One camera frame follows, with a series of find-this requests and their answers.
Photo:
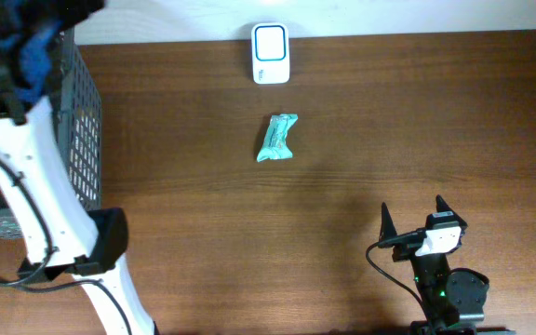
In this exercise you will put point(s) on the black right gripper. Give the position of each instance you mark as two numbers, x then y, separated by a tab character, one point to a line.
408	250

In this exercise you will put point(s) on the teal wet wipes packet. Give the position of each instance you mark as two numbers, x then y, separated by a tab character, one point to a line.
274	146

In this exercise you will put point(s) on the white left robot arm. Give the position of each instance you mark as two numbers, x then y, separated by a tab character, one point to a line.
61	236

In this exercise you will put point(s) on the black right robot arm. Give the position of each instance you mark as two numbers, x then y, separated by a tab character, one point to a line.
452	300

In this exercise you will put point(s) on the white barcode scanner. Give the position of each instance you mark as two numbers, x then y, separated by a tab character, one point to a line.
270	53

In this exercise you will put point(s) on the dark grey plastic basket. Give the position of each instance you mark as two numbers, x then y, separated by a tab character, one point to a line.
77	123

